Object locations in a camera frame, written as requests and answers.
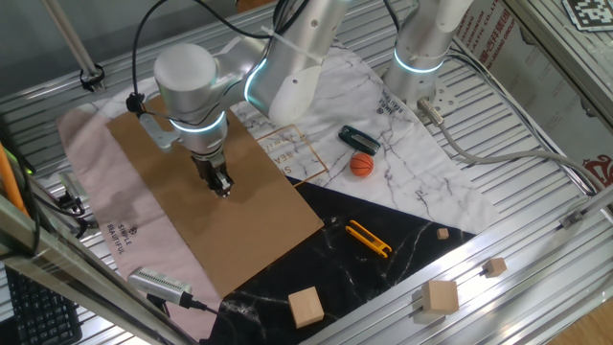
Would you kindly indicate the aluminium frame beam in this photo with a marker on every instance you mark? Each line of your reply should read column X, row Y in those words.
column 72, row 268

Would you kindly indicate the dark green hex key set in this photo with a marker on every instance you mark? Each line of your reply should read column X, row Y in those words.
column 359, row 140

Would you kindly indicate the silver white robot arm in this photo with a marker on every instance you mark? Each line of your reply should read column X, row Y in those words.
column 278, row 72

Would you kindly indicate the silver camera box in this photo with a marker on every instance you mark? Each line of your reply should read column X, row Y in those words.
column 158, row 285

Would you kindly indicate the orange tube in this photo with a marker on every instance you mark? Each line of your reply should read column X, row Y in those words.
column 9, row 182

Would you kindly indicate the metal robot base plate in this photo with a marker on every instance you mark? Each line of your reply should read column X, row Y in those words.
column 443, row 98

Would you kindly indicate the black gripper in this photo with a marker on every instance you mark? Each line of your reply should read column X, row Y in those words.
column 210, row 165

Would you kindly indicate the small wooden cube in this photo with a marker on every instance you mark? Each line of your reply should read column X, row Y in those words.
column 442, row 234

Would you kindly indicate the black white marker tag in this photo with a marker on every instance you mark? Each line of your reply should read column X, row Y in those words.
column 589, row 13

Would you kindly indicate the brown cardboard sheet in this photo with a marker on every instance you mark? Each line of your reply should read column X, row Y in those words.
column 239, row 230

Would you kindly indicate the orange mini basketball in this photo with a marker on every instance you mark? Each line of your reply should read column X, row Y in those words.
column 361, row 165

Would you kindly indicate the black keyboard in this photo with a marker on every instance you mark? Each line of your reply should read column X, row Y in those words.
column 43, row 311

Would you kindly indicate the small metal rail bracket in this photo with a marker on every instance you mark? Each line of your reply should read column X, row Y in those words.
column 571, row 219

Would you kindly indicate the banner with red print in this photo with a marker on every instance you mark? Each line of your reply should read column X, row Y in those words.
column 536, row 76

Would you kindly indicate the aluminium frame post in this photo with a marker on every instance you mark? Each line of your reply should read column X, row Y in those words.
column 72, row 43

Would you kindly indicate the medium wooden cube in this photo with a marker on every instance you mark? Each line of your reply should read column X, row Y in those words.
column 495, row 267

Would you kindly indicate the yellow utility knife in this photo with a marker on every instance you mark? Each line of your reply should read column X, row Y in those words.
column 369, row 238

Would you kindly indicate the large wooden block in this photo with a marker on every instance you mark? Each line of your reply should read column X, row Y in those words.
column 306, row 307
column 439, row 297

